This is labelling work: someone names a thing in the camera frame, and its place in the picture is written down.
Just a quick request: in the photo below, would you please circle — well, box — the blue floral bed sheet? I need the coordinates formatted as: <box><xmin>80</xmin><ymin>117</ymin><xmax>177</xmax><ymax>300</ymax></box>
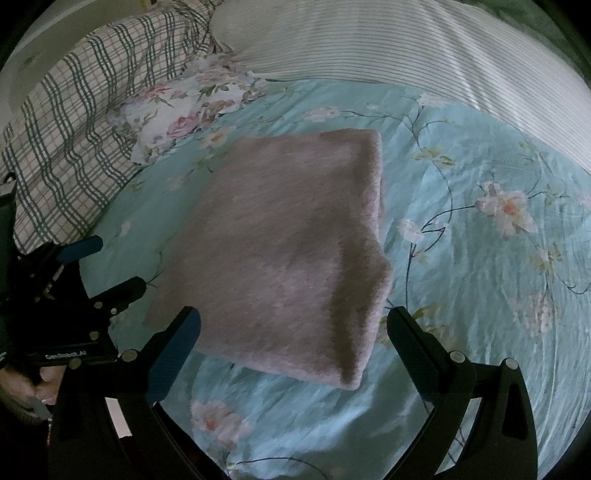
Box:
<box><xmin>60</xmin><ymin>78</ymin><xmax>591</xmax><ymax>480</ymax></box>

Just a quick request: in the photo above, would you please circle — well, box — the white striped quilt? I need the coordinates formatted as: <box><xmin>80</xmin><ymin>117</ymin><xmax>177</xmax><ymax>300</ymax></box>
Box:
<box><xmin>210</xmin><ymin>0</ymin><xmax>588</xmax><ymax>174</ymax></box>

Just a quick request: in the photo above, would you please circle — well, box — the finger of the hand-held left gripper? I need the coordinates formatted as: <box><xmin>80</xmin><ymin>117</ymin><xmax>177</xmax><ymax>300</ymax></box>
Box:
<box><xmin>90</xmin><ymin>276</ymin><xmax>147</xmax><ymax>320</ymax></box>
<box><xmin>59</xmin><ymin>234</ymin><xmax>104</xmax><ymax>265</ymax></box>

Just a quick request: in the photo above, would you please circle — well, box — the pink fluffy towel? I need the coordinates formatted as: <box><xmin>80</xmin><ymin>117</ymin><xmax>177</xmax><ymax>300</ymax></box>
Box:
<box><xmin>143</xmin><ymin>128</ymin><xmax>394</xmax><ymax>392</ymax></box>

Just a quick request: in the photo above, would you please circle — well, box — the green cloth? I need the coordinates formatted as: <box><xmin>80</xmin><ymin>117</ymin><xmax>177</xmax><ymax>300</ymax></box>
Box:
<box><xmin>480</xmin><ymin>0</ymin><xmax>570</xmax><ymax>62</ymax></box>

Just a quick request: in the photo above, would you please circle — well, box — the green plaid pillow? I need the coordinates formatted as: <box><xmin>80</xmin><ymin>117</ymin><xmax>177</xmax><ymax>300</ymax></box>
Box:
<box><xmin>0</xmin><ymin>7</ymin><xmax>223</xmax><ymax>256</ymax></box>

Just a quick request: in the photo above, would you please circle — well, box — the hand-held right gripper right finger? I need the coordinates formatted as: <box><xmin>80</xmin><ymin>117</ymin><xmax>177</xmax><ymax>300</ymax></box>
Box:
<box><xmin>385</xmin><ymin>305</ymin><xmax>539</xmax><ymax>480</ymax></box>

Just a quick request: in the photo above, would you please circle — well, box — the person's left hand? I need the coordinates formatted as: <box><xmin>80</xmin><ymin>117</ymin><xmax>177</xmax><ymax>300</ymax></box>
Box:
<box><xmin>0</xmin><ymin>364</ymin><xmax>62</xmax><ymax>423</ymax></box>

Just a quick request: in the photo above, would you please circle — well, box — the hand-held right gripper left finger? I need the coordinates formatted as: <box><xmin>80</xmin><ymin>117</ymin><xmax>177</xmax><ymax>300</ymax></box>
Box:
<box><xmin>48</xmin><ymin>305</ymin><xmax>218</xmax><ymax>480</ymax></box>

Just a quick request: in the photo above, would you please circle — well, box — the white floral pillow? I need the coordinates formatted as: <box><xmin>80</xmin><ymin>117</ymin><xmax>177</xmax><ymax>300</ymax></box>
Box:
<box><xmin>122</xmin><ymin>55</ymin><xmax>271</xmax><ymax>165</ymax></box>

